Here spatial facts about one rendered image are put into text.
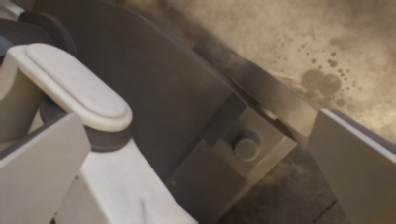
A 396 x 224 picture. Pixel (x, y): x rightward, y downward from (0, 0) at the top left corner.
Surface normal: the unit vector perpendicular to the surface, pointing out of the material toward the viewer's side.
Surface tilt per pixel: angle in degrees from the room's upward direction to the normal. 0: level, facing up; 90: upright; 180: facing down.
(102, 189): 90
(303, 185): 0
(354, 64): 0
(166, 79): 0
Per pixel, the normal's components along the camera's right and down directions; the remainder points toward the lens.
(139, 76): -0.25, 0.18
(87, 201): -0.48, -0.03
